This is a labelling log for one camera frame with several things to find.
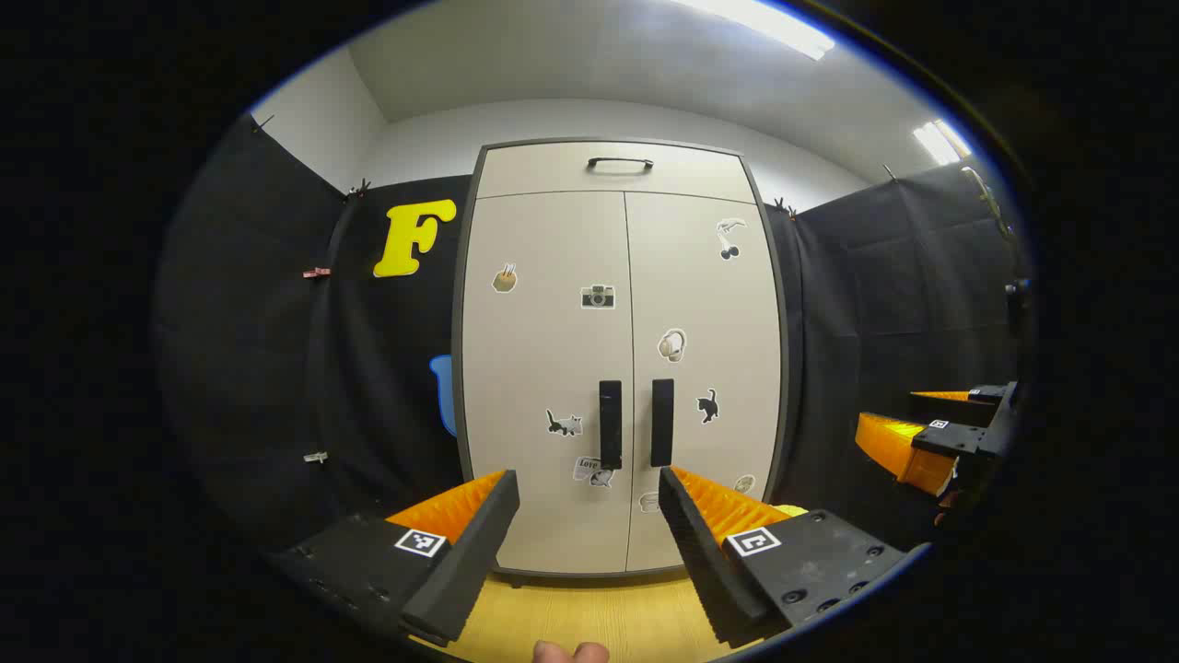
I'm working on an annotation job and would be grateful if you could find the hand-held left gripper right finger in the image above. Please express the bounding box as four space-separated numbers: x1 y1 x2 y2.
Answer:
657 465 913 650

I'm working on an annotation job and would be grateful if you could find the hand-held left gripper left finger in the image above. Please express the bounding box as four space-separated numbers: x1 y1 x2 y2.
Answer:
263 470 521 647

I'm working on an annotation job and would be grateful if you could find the black door handle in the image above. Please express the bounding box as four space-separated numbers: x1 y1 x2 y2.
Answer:
599 379 624 471
650 378 675 468

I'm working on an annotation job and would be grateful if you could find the shoe cabinet door headphone sticker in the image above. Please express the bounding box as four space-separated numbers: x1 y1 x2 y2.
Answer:
625 191 786 574

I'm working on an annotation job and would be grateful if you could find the beige double-door shoe cabinet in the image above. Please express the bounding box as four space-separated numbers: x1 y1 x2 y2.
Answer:
451 136 793 590

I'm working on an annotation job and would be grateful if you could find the beige cabinet top panel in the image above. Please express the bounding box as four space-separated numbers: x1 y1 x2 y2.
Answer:
475 142 758 204

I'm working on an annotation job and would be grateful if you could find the black backdrop cloth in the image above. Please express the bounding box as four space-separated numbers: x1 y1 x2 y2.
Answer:
155 110 1028 553

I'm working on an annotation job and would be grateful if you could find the long ceiling light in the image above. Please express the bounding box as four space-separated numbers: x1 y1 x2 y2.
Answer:
912 118 974 167

